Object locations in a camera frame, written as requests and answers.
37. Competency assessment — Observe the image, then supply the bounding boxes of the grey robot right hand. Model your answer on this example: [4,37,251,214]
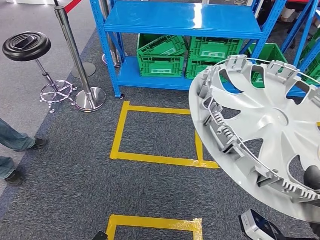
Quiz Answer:
[303,164,320,240]

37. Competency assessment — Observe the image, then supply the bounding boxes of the silver plastic wheel hubcap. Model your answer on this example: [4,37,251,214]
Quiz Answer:
[189,54,320,223]

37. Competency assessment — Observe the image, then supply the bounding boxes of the person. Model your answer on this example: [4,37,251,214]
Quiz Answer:
[0,117,47,186]
[258,0,312,25]

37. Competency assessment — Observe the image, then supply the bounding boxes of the collapsed green plastic crate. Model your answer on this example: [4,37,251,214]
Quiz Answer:
[137,33,189,58]

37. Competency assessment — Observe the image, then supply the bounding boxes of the red barrier belt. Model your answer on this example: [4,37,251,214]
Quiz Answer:
[64,0,83,15]

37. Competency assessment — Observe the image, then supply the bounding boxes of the black seat chrome stool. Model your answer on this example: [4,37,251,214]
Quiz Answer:
[2,31,78,114]

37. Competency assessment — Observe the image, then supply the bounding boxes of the chrome stanchion post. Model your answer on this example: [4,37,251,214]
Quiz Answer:
[101,0,128,69]
[54,5,107,113]

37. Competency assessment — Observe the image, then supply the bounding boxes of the black post stanchion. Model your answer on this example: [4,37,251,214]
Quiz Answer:
[54,0,97,79]

